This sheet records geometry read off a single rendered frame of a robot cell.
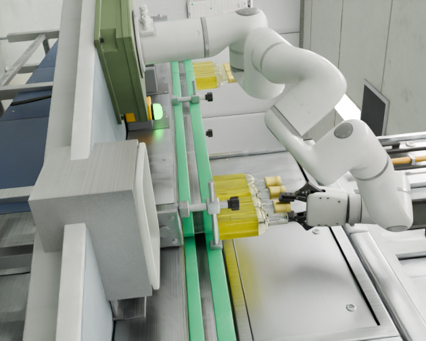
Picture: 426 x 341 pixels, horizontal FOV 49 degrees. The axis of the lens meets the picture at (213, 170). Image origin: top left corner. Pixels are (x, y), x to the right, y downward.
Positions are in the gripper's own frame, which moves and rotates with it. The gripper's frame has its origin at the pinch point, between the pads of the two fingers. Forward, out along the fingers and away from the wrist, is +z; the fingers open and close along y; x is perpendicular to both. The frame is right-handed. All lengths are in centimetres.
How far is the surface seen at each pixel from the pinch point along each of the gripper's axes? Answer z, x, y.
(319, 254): -8.9, 3.7, -12.5
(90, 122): 34, 30, 37
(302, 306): -4.7, 22.2, -12.7
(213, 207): 13.9, 24.1, 15.5
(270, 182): 4.7, -9.4, 1.2
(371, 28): -66, -365, -46
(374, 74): -70, -347, -84
